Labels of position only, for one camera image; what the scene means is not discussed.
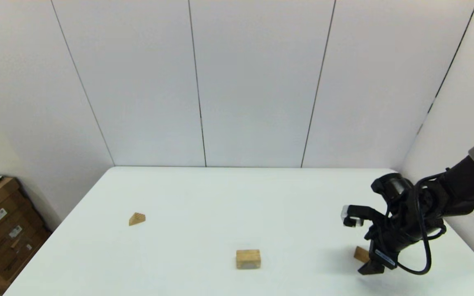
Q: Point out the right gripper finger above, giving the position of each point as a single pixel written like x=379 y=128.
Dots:
x=372 y=269

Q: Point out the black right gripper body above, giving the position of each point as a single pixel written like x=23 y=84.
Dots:
x=405 y=230

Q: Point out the rectangular wooden building block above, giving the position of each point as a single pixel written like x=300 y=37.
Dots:
x=361 y=255

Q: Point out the arched wooden building block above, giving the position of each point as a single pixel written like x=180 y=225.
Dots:
x=248 y=259

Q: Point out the triangular wooden building block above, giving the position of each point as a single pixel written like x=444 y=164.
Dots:
x=137 y=219

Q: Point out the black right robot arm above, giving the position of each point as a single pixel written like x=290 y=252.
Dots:
x=467 y=185

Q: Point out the large brown cardboard box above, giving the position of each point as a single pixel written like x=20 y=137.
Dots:
x=2 y=222

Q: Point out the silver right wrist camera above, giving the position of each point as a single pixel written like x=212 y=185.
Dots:
x=345 y=212

